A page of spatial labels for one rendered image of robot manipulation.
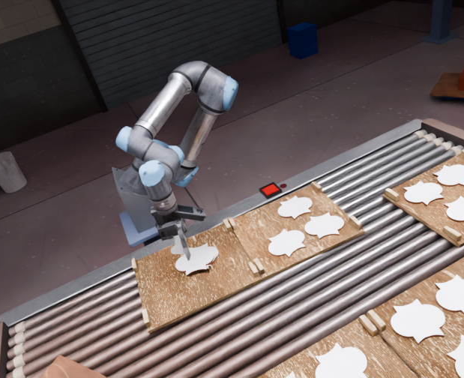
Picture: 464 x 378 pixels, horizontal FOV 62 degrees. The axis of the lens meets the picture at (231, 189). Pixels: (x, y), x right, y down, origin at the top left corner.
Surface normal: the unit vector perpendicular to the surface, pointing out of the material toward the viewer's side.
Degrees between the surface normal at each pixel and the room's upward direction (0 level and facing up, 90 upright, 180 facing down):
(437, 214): 0
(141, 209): 90
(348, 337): 0
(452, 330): 0
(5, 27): 90
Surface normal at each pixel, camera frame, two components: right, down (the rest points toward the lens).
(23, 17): 0.41, 0.46
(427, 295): -0.22, -0.79
